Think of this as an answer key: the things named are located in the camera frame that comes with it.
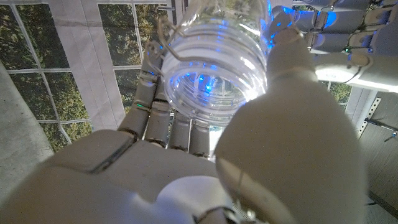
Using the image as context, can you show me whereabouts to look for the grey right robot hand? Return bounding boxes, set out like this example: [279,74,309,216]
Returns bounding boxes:
[0,26,368,224]

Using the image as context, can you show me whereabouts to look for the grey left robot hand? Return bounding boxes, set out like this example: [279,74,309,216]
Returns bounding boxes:
[270,0,398,94]

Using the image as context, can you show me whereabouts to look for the clear hinged glass jar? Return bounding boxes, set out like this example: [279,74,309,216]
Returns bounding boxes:
[146,0,274,127]

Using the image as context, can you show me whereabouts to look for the white perforated metal strip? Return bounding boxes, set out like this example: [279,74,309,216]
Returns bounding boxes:
[356,96,382,139]

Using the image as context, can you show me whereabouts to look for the printed window backdrop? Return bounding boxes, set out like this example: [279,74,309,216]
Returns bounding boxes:
[0,0,354,153]

